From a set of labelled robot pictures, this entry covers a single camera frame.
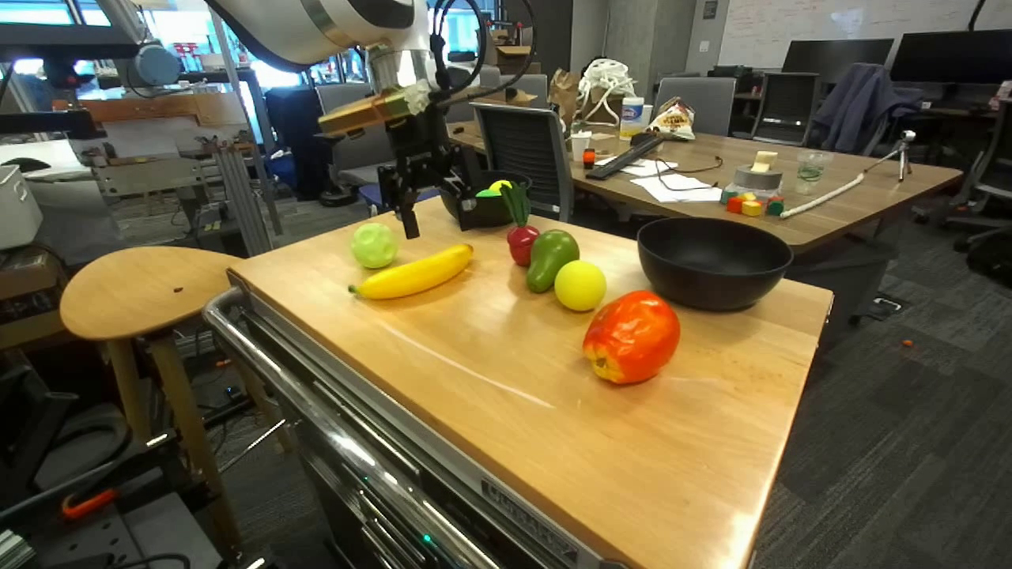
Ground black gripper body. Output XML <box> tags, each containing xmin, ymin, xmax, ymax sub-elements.
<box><xmin>379</xmin><ymin>108</ymin><xmax>465</xmax><ymax>209</ymax></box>

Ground light green round fruit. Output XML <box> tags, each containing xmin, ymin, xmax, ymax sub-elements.
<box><xmin>352</xmin><ymin>226</ymin><xmax>397</xmax><ymax>271</ymax></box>

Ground red radish with green stem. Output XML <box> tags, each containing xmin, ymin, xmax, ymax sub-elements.
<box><xmin>502</xmin><ymin>188</ymin><xmax>541</xmax><ymax>270</ymax></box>

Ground yellow banana orange tip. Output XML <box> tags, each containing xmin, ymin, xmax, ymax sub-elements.
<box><xmin>352</xmin><ymin>242</ymin><xmax>475</xmax><ymax>299</ymax></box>

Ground yellow lemon ball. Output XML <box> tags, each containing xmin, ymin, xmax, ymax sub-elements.
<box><xmin>554</xmin><ymin>260</ymin><xmax>606</xmax><ymax>314</ymax></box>

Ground yellow fruit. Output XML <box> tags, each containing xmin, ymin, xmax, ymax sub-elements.
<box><xmin>486</xmin><ymin>177</ymin><xmax>516</xmax><ymax>197</ymax></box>

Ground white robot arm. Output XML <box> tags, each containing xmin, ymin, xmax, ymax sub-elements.
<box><xmin>204</xmin><ymin>0</ymin><xmax>490</xmax><ymax>236</ymax></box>

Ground black bowl far side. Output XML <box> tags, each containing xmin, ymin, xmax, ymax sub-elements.
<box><xmin>454</xmin><ymin>177</ymin><xmax>511</xmax><ymax>231</ymax></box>

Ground grey mesh office chair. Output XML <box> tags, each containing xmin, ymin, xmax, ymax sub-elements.
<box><xmin>477</xmin><ymin>104</ymin><xmax>576</xmax><ymax>221</ymax></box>

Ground white paper sheets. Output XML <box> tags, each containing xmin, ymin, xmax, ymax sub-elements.
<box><xmin>626</xmin><ymin>158</ymin><xmax>722</xmax><ymax>204</ymax></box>

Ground black bowl near table edge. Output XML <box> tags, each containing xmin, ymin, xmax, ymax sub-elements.
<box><xmin>634</xmin><ymin>218</ymin><xmax>793</xmax><ymax>314</ymax></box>

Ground coloured toy blocks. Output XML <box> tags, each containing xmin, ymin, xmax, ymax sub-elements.
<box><xmin>722</xmin><ymin>193</ymin><xmax>784</xmax><ymax>218</ymax></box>

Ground round wooden stool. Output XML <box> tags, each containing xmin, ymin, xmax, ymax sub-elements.
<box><xmin>61</xmin><ymin>248</ymin><xmax>239</xmax><ymax>554</ymax></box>

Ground large wooden office desk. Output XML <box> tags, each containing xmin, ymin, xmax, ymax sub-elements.
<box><xmin>445</xmin><ymin>116</ymin><xmax>965</xmax><ymax>260</ymax></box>

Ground clear plastic cup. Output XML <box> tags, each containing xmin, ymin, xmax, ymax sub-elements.
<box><xmin>797</xmin><ymin>153</ymin><xmax>826</xmax><ymax>184</ymax></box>

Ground black computer monitor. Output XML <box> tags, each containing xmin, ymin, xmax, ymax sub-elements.
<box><xmin>782</xmin><ymin>39</ymin><xmax>892</xmax><ymax>83</ymax></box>

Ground metal cart handle bar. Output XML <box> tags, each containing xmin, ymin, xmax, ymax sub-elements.
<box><xmin>204</xmin><ymin>292</ymin><xmax>497</xmax><ymax>569</ymax></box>

